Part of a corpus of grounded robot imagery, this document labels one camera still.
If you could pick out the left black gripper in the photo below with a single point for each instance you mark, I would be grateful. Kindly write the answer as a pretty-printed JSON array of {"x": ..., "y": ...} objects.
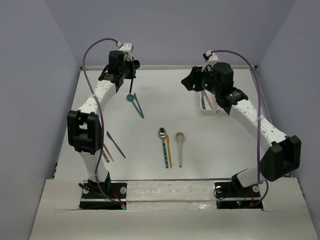
[{"x": 130, "y": 63}]

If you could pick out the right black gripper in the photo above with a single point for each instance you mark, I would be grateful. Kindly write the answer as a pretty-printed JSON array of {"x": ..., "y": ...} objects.
[{"x": 195, "y": 77}]

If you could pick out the orange plastic knife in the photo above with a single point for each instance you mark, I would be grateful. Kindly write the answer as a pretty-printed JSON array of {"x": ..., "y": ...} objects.
[{"x": 169, "y": 151}]

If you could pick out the copper spoon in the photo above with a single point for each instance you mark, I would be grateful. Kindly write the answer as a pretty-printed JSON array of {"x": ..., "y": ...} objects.
[{"x": 108, "y": 152}]

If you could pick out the steel knife dark handle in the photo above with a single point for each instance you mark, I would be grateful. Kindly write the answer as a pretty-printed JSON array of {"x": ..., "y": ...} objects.
[{"x": 105, "y": 156}]

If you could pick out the beige wooden spoon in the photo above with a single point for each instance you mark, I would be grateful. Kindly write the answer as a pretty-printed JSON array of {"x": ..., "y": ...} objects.
[{"x": 180, "y": 139}]

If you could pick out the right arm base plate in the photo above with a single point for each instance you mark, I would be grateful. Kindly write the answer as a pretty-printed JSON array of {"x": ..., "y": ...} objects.
[{"x": 246, "y": 198}]

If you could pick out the steel spoon green handle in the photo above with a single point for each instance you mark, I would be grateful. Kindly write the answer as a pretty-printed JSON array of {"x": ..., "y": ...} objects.
[{"x": 162, "y": 135}]

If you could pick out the steel knife green handle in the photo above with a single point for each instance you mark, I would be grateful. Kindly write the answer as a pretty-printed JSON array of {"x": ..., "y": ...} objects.
[{"x": 203, "y": 101}]

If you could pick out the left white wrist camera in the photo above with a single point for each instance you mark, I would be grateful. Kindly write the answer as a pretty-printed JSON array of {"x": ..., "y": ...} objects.
[{"x": 127, "y": 49}]

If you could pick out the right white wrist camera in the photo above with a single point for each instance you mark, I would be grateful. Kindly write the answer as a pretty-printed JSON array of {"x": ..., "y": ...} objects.
[{"x": 210, "y": 58}]

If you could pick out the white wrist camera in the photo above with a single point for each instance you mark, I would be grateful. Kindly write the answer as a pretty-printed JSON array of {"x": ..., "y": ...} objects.
[
  {"x": 210, "y": 58},
  {"x": 127, "y": 49}
]

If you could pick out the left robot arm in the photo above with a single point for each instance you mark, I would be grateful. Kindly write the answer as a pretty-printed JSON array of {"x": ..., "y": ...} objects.
[{"x": 85, "y": 126}]

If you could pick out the teal plastic knife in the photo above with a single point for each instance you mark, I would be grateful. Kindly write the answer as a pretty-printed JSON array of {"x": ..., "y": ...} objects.
[{"x": 138, "y": 107}]

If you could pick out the teal plastic spoon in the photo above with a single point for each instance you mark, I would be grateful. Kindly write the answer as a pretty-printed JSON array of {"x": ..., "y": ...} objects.
[{"x": 130, "y": 98}]

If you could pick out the black spoon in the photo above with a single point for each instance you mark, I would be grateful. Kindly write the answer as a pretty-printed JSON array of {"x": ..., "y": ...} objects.
[{"x": 131, "y": 82}]

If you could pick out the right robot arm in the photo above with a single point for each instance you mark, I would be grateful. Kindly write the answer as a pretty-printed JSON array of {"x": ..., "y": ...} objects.
[{"x": 282, "y": 153}]

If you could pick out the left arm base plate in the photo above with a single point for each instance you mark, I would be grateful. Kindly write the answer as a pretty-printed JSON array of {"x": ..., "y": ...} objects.
[{"x": 93, "y": 199}]

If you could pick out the blue plastic knife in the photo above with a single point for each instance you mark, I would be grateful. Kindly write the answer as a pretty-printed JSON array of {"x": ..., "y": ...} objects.
[{"x": 115, "y": 144}]

